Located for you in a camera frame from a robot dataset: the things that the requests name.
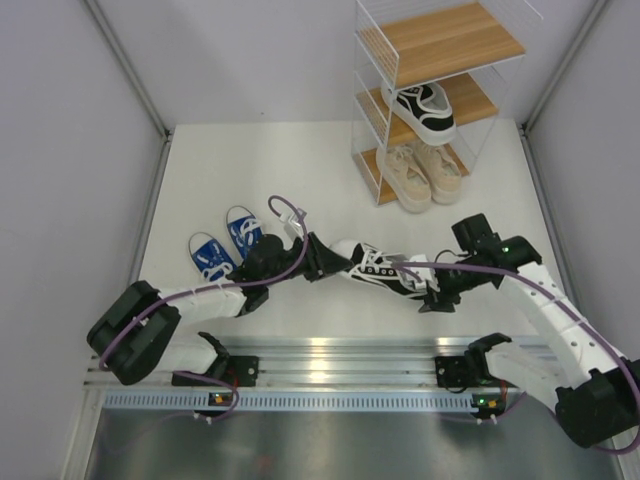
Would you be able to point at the blue canvas sneaker inner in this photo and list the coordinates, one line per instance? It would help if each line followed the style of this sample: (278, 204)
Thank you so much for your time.
(244, 229)

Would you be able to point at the beige lace sneaker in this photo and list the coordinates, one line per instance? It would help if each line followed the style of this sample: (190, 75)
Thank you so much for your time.
(443, 174)
(398, 167)

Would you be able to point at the right aluminium frame post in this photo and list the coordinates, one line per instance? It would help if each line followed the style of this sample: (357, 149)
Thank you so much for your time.
(592, 18)

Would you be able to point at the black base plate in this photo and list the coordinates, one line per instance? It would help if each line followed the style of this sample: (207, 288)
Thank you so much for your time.
(453, 373)
(240, 371)

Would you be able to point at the aluminium frame post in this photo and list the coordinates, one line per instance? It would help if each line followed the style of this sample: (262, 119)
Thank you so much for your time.
(106, 30)
(592, 18)

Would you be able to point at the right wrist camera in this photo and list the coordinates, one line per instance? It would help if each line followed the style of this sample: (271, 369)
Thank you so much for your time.
(419, 278)

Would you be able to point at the perforated cable duct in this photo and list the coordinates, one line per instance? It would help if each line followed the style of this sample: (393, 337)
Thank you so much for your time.
(437, 402)

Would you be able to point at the aluminium mounting rail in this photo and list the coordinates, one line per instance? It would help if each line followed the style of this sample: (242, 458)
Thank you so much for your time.
(346, 363)

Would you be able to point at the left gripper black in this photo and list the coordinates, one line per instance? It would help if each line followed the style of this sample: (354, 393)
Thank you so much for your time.
(321, 261)

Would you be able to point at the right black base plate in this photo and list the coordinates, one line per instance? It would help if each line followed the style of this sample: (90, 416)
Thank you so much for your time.
(453, 373)

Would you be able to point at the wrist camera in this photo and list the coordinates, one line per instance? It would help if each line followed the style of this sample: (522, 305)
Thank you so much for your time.
(419, 278)
(293, 224)

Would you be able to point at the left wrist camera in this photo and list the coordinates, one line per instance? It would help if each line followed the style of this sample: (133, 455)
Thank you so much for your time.
(293, 224)

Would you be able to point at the white wire wooden shoe shelf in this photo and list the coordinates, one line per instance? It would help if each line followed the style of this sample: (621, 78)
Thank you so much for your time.
(473, 49)

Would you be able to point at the left aluminium frame post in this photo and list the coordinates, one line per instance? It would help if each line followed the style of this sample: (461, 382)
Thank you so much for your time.
(106, 30)

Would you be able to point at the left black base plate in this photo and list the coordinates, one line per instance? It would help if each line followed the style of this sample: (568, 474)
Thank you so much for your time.
(240, 371)

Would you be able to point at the black white sneaker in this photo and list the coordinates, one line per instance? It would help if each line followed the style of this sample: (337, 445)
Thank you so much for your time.
(373, 266)
(426, 109)

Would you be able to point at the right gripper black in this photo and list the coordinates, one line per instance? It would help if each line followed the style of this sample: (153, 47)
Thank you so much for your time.
(441, 301)

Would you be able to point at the blue canvas sneaker outer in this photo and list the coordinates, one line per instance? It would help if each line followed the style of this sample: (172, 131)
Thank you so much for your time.
(209, 257)

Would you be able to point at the blue canvas sneaker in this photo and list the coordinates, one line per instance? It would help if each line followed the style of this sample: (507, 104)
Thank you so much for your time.
(244, 229)
(209, 257)

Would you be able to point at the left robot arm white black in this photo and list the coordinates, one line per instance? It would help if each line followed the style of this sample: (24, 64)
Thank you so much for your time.
(138, 334)

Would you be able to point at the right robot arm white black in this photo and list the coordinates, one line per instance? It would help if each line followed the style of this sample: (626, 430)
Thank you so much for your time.
(592, 389)

